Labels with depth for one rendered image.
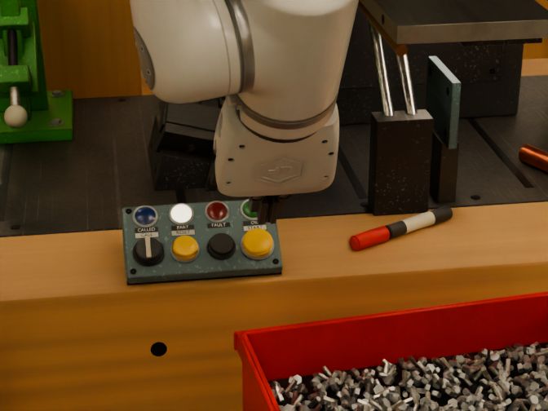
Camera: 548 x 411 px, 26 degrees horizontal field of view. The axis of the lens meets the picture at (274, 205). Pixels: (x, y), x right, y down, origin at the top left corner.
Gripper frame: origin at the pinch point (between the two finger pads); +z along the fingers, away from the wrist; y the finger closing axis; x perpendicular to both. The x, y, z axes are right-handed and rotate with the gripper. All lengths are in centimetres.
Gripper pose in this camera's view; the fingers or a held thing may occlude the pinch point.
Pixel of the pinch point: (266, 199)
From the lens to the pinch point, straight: 107.5
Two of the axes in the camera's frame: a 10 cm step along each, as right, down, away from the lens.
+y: 9.9, -0.7, 1.4
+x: -1.3, -8.6, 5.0
